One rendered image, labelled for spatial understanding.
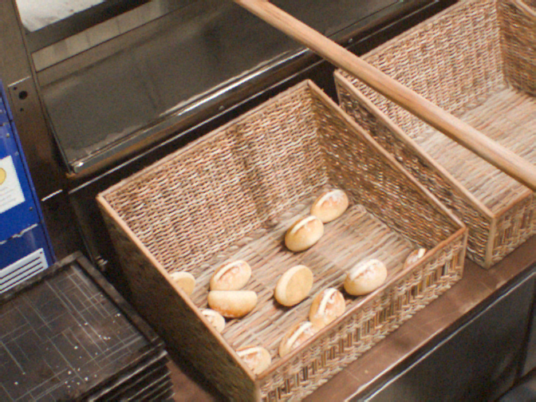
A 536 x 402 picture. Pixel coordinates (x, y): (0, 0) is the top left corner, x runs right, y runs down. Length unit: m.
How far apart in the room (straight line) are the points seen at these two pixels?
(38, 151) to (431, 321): 0.83
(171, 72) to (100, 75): 0.15
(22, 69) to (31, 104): 0.07
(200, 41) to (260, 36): 0.14
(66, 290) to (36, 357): 0.15
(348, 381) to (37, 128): 0.74
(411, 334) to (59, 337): 0.69
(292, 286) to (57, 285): 0.47
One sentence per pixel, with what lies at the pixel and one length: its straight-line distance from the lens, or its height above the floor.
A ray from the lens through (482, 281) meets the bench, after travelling 1.98.
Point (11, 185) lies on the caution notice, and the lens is 1.69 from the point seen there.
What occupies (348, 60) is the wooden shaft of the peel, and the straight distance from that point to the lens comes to 1.47.
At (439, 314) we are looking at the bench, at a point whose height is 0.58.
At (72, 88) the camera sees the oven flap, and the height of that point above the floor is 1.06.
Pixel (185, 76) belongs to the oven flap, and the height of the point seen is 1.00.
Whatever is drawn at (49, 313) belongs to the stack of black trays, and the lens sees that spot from 1.65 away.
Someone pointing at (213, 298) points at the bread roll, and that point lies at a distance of 1.86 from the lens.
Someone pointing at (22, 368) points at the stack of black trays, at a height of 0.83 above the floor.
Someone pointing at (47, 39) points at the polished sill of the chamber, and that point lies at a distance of 1.65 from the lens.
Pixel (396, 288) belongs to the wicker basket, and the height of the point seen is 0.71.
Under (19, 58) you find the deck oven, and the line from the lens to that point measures 1.62.
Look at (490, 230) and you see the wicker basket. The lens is 1.92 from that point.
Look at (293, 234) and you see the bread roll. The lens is 1.98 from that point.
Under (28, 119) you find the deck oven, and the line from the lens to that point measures 1.68.
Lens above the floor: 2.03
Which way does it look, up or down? 43 degrees down
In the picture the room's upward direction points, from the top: 4 degrees counter-clockwise
